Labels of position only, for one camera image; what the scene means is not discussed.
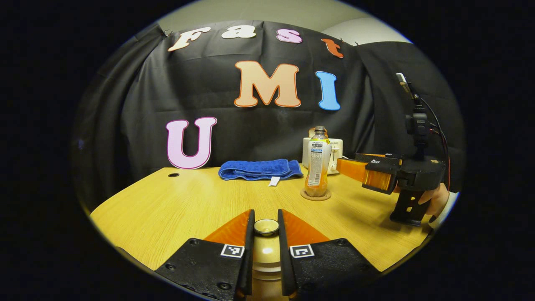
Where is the black camera cable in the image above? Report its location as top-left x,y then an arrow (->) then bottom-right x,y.
420,97 -> 451,189

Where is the blue towel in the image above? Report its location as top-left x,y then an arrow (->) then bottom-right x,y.
218,158 -> 304,187

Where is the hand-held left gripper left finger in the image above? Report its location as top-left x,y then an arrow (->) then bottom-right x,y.
155,209 -> 255,301

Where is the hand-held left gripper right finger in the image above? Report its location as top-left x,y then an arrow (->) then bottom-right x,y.
278,209 -> 381,296

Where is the round brown coaster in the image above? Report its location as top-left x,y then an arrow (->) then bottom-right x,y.
300,188 -> 332,202

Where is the cream toaster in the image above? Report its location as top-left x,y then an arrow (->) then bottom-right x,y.
302,137 -> 344,175

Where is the white teacup lid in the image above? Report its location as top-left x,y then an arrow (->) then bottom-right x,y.
251,219 -> 284,301

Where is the clear water bottle white label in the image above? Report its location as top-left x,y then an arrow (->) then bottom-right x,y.
304,126 -> 332,198

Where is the black backdrop cloth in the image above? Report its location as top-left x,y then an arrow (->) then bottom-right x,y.
72,20 -> 466,209

